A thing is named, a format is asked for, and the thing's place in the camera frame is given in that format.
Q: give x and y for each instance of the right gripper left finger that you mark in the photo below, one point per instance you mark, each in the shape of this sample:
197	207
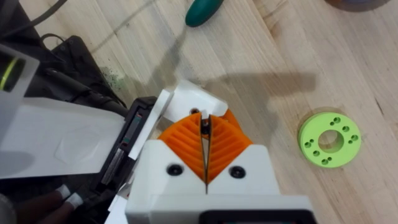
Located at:
161	161

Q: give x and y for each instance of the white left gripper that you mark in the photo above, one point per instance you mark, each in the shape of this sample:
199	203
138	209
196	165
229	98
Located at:
62	137

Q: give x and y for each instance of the finger of the bare white left gripper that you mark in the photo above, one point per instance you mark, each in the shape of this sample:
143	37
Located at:
189	98

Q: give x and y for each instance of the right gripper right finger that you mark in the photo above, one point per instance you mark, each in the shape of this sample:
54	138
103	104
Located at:
248	165

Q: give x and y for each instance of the finger of the white orange left gripper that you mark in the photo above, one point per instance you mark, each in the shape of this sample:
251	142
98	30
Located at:
232	119

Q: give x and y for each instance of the dark green toy vegetable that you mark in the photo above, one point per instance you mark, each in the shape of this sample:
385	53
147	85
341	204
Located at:
202	12

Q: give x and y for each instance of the grey bucket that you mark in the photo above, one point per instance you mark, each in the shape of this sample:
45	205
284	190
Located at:
357	3

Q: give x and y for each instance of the green disc with holes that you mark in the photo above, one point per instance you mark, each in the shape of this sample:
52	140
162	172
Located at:
329	140

